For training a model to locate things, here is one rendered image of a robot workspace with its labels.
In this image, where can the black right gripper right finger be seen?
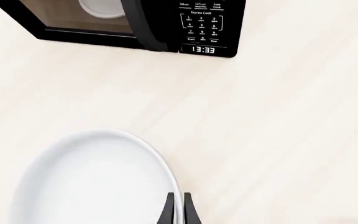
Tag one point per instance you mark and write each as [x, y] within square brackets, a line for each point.
[191, 213]

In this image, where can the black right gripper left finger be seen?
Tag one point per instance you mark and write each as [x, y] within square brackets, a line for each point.
[167, 212]

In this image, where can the white bowl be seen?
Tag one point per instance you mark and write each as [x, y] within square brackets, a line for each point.
[95, 179]

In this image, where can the black microwave oven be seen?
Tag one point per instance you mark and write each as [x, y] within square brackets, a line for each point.
[197, 25]

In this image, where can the white mug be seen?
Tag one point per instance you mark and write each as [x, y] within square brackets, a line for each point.
[102, 8]

